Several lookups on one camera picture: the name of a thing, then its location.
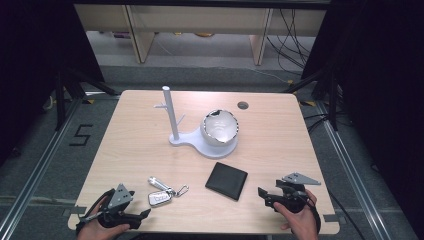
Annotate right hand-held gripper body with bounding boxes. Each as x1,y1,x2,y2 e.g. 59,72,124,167
273,171,322,214

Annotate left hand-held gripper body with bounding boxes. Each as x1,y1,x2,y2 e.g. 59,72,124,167
97,183,143,231

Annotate person's right hand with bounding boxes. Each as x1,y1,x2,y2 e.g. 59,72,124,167
273,189,320,240

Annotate person's left hand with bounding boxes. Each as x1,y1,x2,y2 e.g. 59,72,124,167
76,199,131,240

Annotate keyring with silver fob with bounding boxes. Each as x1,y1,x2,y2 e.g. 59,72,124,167
147,175,190,208

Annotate black wallet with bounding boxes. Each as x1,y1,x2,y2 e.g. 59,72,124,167
204,161,249,202

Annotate grey tape strip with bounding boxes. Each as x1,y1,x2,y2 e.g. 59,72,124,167
62,205,88,217
321,213,340,224

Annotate crumpled foil-lined bowl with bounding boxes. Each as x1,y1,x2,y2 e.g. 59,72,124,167
199,109,240,147

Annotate white key holder stand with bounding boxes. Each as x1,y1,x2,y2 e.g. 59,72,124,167
153,85,239,160

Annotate black metal stand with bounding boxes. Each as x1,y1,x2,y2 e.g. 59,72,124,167
53,64,120,132
283,64,346,132

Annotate black curtain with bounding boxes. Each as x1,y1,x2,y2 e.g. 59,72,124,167
301,0,424,234
0,0,106,168

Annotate beige wooden desk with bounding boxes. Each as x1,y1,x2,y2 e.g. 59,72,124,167
73,3,328,67

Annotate black wrist strap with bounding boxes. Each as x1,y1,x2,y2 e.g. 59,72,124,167
304,194,322,235
75,188,116,235

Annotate black floor cable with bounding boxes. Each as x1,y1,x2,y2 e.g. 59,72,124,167
328,190,369,240

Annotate aluminium floor rail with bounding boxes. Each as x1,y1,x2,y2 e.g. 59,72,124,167
315,100,392,240
0,97,84,240

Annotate black floor cables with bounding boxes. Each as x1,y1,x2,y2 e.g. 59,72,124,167
303,112,336,135

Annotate bundle of black cables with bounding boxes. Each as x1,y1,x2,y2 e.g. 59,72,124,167
265,8,317,77

